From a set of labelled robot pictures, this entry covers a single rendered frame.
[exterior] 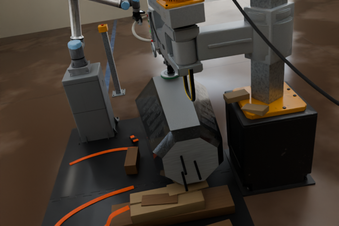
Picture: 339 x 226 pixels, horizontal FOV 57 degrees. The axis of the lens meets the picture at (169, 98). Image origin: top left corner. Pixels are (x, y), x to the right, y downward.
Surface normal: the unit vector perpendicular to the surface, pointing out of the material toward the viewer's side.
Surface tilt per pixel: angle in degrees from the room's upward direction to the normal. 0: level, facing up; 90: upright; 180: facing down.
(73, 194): 0
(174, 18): 90
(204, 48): 90
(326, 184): 0
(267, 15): 90
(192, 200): 0
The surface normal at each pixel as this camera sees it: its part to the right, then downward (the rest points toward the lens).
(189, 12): 0.26, 0.44
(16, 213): -0.14, -0.87
